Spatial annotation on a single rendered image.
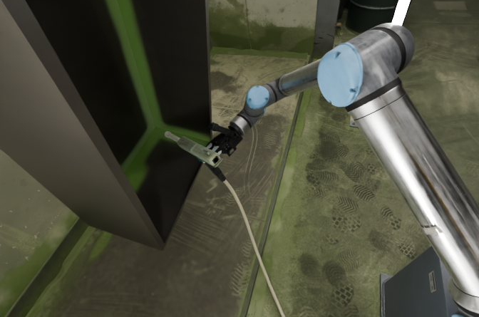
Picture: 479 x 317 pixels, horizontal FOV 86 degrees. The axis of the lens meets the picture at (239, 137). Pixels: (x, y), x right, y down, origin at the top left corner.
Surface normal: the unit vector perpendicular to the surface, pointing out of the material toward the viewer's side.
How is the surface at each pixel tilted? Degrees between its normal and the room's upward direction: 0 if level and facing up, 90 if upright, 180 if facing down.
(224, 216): 0
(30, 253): 57
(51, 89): 90
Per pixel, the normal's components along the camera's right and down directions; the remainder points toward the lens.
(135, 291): -0.13, -0.65
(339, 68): -0.90, 0.36
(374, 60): 0.18, -0.12
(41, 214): 0.72, -0.22
